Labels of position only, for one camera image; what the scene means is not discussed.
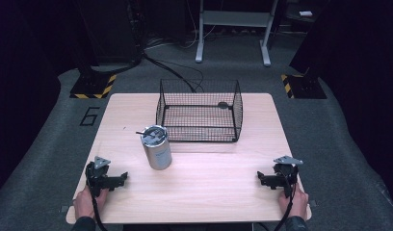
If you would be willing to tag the person's left hand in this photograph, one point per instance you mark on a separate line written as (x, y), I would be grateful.
(84, 203)

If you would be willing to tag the dark round tag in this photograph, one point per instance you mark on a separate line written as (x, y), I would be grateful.
(222, 105)

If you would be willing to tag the black yellow striped base plate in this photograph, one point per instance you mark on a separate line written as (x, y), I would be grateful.
(93, 87)
(302, 86)

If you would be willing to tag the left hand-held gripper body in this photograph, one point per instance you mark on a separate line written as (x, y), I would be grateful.
(97, 174)

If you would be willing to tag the white metal stand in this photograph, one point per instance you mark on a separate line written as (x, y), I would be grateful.
(236, 19)

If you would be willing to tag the small white box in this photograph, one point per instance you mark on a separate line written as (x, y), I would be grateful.
(305, 13)

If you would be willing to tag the silver metal can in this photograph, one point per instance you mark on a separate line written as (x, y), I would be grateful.
(156, 150)

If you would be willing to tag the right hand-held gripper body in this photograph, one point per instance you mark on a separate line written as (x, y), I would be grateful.
(283, 175)

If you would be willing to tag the person's right hand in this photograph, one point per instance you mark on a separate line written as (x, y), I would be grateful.
(297, 203)

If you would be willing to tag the dark stand column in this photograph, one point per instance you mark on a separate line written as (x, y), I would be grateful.
(104, 32)

